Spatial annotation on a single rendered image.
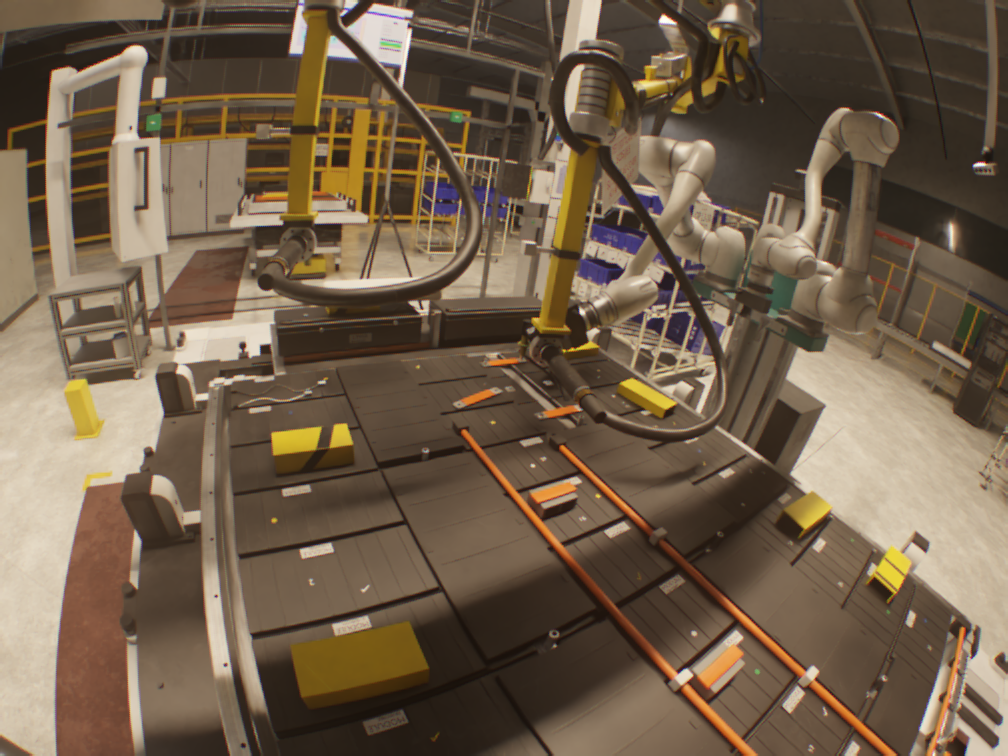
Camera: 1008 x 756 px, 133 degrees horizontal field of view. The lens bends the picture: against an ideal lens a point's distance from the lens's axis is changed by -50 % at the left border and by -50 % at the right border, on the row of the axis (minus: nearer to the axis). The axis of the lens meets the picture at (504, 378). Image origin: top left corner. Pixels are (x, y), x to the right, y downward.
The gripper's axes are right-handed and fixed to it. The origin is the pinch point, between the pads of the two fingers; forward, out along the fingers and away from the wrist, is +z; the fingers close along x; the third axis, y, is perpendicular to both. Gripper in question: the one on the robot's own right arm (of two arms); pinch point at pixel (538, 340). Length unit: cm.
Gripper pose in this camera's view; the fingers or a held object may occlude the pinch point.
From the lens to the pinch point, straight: 119.8
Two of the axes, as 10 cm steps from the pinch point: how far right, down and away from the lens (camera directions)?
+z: -9.0, 4.3, -0.3
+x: 3.5, 7.7, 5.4
